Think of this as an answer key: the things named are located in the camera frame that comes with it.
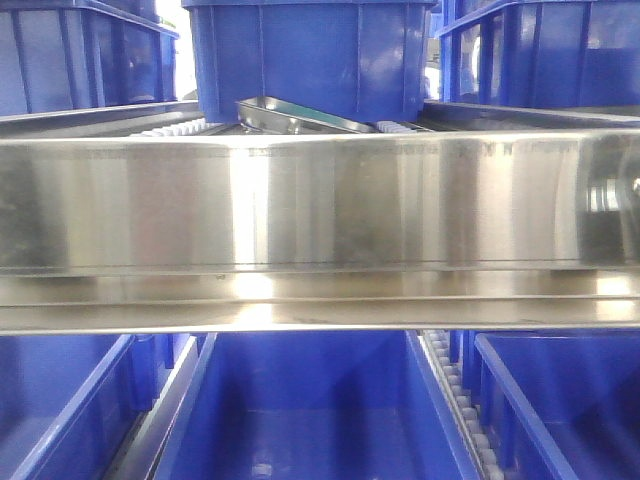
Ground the steel shelf front rail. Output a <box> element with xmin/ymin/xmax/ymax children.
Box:
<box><xmin>1</xmin><ymin>129</ymin><xmax>639</xmax><ymax>334</ymax></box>

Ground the steel tray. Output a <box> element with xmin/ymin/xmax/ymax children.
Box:
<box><xmin>236</xmin><ymin>96</ymin><xmax>378</xmax><ymax>135</ymax></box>

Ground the blue bin upper left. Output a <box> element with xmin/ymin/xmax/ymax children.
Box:
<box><xmin>1</xmin><ymin>1</ymin><xmax>178</xmax><ymax>116</ymax></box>

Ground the white roller track right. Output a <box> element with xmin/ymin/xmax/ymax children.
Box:
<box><xmin>419</xmin><ymin>330</ymin><xmax>506</xmax><ymax>480</ymax></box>

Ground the blue bin lower right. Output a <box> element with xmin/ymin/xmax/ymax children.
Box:
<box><xmin>475</xmin><ymin>332</ymin><xmax>639</xmax><ymax>479</ymax></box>

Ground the blue bin upper right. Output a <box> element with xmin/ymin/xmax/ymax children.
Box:
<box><xmin>436</xmin><ymin>1</ymin><xmax>639</xmax><ymax>109</ymax></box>

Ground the blue bin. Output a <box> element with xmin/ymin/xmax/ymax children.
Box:
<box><xmin>475</xmin><ymin>332</ymin><xmax>639</xmax><ymax>479</ymax></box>
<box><xmin>182</xmin><ymin>1</ymin><xmax>435</xmax><ymax>123</ymax></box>
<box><xmin>155</xmin><ymin>331</ymin><xmax>479</xmax><ymax>479</ymax></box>
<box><xmin>1</xmin><ymin>1</ymin><xmax>178</xmax><ymax>116</ymax></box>
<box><xmin>1</xmin><ymin>334</ymin><xmax>177</xmax><ymax>479</ymax></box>
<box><xmin>436</xmin><ymin>1</ymin><xmax>639</xmax><ymax>109</ymax></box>

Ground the blue bin upper centre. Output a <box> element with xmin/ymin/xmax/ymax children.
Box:
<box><xmin>182</xmin><ymin>1</ymin><xmax>435</xmax><ymax>123</ymax></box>

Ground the blue bin lower centre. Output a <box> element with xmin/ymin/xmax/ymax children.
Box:
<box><xmin>155</xmin><ymin>331</ymin><xmax>479</xmax><ymax>479</ymax></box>

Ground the blue bin lower left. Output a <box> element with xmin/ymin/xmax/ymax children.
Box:
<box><xmin>1</xmin><ymin>334</ymin><xmax>177</xmax><ymax>479</ymax></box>

